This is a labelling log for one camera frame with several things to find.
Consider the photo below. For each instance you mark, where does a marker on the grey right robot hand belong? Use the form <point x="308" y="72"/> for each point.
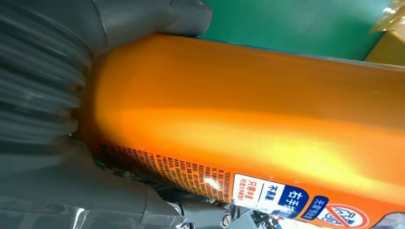
<point x="63" y="189"/>

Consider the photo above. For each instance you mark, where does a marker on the clear plastic film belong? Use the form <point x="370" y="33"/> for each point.
<point x="95" y="218"/>

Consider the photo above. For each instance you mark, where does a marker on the ribbed grey right arm sleeve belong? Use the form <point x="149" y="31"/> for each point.
<point x="34" y="79"/>

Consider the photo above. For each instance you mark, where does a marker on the yellow cardboard box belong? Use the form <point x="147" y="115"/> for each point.
<point x="390" y="49"/>

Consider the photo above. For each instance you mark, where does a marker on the crinkled clear plastic wrap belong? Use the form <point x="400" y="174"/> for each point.
<point x="394" y="14"/>

